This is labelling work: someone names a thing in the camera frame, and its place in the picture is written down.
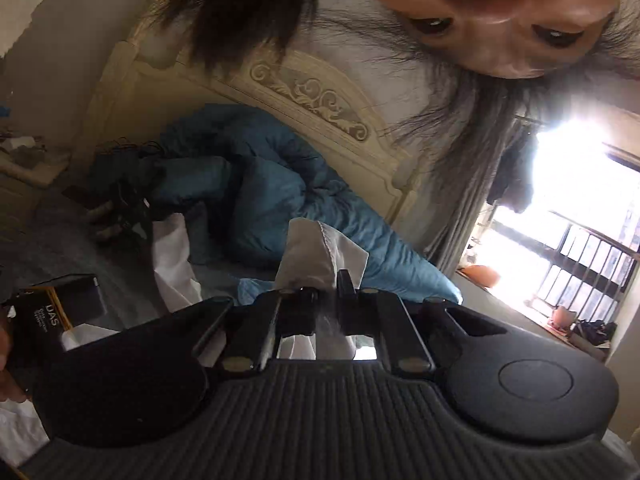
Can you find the person's head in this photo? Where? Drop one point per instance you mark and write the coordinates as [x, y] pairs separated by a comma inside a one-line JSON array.
[[500, 15]]

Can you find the orange bowl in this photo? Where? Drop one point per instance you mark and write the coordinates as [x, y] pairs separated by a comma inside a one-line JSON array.
[[480, 275]]

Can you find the dark blue duvet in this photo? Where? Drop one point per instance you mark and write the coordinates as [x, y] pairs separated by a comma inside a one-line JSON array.
[[270, 185]]

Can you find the pink pot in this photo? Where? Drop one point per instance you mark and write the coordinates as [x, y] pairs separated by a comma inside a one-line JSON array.
[[563, 317]]

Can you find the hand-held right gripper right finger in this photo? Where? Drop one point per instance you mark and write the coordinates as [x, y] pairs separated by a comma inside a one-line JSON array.
[[345, 300]]

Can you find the person's left hand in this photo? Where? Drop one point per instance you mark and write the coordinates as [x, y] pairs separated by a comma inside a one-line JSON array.
[[6, 335]]

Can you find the cream carved headboard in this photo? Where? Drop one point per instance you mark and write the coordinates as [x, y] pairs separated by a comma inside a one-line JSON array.
[[310, 95]]

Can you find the dark clutter on windowsill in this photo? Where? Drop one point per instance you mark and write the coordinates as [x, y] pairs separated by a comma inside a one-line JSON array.
[[595, 332]]

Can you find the cream nightstand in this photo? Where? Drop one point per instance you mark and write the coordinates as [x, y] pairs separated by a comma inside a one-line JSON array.
[[30, 170]]

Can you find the dark hanging clothes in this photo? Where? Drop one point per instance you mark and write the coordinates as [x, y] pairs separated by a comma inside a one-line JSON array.
[[515, 175]]

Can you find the white garment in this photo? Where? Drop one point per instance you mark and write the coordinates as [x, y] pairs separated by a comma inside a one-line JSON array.
[[310, 255]]

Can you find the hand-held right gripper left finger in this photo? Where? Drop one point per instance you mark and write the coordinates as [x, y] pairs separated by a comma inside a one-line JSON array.
[[295, 310]]

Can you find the grey curtain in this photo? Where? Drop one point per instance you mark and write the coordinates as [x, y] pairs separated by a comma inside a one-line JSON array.
[[465, 210]]

